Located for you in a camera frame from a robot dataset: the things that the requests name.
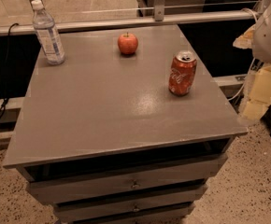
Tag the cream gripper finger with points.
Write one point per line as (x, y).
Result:
(259, 98)
(244, 41)

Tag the red coke can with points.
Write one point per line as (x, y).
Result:
(182, 72)

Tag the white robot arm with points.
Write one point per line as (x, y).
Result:
(261, 50)

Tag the red apple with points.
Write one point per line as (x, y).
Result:
(127, 43)

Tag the grey drawer cabinet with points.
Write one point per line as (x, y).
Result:
(100, 111)

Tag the clear plastic water bottle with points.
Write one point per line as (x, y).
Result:
(47, 34)

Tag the top grey drawer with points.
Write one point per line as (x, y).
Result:
(124, 180)

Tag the grey drawer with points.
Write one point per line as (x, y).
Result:
(177, 210)
(129, 203)
(124, 180)

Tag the bottom grey drawer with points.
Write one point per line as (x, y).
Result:
(177, 210)

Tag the middle grey drawer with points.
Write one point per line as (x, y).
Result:
(129, 203)

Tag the metal guard rail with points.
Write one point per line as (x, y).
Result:
(88, 14)

